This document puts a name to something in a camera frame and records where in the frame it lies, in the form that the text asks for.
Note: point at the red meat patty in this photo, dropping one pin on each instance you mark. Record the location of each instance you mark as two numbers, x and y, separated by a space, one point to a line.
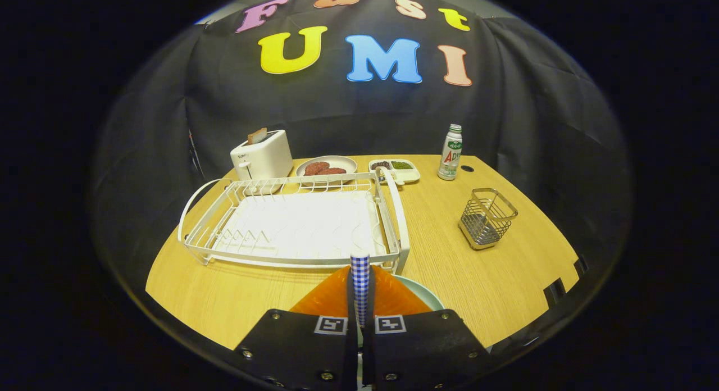
335 171
314 167

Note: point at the toasted bread slice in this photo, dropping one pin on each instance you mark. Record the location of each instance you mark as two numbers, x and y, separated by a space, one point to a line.
257 136

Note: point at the white drink bottle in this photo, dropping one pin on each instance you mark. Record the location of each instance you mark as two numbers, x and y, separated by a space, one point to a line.
449 155

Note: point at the white dish rack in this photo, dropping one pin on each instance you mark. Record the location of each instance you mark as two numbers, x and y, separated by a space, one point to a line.
292 228

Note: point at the white divided snack tray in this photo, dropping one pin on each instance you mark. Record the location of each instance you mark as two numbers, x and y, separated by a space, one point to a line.
407 174

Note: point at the round beige plate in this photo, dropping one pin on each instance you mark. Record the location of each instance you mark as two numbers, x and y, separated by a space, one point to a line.
342 162

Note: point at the black backdrop cloth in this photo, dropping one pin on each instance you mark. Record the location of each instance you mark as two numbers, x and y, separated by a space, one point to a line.
533 116

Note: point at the pale green plate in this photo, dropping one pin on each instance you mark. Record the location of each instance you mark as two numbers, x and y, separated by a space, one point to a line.
427 295

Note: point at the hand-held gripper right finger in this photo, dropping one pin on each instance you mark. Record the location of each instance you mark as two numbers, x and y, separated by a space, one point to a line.
421 351

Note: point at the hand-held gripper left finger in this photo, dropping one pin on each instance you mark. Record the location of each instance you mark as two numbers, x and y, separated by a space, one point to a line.
303 351

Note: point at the white toaster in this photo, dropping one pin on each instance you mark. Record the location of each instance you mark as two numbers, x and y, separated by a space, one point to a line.
264 160

